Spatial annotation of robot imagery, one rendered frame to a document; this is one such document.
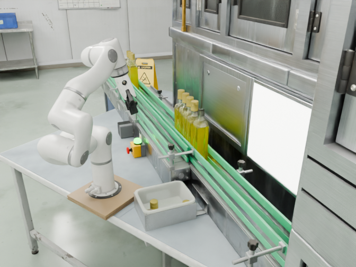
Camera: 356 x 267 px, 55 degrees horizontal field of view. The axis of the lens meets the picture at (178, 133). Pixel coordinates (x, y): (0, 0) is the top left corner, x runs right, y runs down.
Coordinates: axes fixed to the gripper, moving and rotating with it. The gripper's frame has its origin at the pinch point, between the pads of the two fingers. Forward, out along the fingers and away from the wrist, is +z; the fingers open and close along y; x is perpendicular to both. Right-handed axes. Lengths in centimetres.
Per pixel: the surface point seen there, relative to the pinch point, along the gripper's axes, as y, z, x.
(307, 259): -96, -1, -8
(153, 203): -17.6, 36.0, 6.9
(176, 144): 10.6, 31.9, -16.3
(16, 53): 591, 60, 98
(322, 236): -98, -8, -10
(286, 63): -37, -10, -49
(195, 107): 0.9, 11.7, -27.3
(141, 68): 337, 93, -76
